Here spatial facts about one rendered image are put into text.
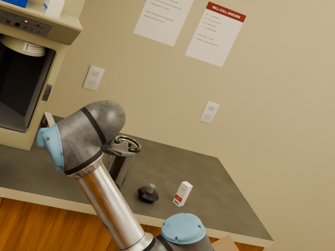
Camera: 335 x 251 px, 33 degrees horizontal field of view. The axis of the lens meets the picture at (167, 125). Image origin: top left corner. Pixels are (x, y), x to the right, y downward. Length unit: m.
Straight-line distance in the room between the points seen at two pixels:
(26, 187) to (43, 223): 0.17
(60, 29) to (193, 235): 0.87
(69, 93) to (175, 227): 1.23
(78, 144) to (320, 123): 1.97
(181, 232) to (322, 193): 2.00
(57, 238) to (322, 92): 1.64
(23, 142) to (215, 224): 0.84
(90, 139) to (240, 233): 1.08
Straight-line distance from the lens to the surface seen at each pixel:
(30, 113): 2.31
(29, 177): 2.15
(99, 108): 1.53
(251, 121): 3.04
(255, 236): 2.47
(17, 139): 2.30
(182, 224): 1.64
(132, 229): 1.59
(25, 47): 2.16
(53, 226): 2.20
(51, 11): 2.02
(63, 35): 2.06
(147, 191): 2.29
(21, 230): 2.20
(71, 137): 1.50
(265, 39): 2.88
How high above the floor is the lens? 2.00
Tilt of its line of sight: 20 degrees down
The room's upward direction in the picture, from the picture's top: 25 degrees clockwise
